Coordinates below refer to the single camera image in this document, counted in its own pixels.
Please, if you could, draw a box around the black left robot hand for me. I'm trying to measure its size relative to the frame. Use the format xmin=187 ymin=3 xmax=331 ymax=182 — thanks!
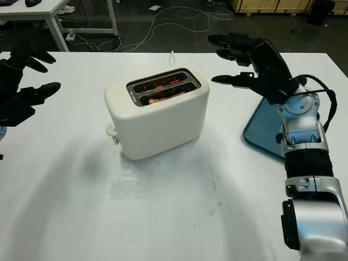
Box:
xmin=0 ymin=40 xmax=61 ymax=110

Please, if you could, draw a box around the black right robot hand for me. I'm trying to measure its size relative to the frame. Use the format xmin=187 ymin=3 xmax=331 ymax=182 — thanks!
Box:
xmin=208 ymin=33 xmax=299 ymax=106

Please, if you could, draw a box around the browned toast slice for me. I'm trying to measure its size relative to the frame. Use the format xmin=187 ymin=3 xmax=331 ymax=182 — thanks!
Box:
xmin=148 ymin=91 xmax=188 ymax=105

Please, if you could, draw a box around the white two-slot toaster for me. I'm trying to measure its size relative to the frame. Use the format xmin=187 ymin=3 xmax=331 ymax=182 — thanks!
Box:
xmin=103 ymin=67 xmax=210 ymax=160

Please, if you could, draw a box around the blue plastic tray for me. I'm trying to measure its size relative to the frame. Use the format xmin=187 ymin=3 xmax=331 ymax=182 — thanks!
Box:
xmin=243 ymin=97 xmax=288 ymax=164

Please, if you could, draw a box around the white desk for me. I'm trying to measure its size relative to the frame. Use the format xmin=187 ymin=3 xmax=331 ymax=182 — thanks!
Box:
xmin=0 ymin=0 xmax=120 ymax=52

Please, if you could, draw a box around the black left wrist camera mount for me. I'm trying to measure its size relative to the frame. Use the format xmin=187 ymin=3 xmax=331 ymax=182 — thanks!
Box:
xmin=0 ymin=102 xmax=36 ymax=128

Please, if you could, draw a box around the white floor cable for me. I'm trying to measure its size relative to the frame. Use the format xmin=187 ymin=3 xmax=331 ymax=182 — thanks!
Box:
xmin=73 ymin=5 xmax=235 ymax=53

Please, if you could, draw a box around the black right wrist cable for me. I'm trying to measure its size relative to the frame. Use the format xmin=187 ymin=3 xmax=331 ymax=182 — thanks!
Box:
xmin=293 ymin=74 xmax=338 ymax=128

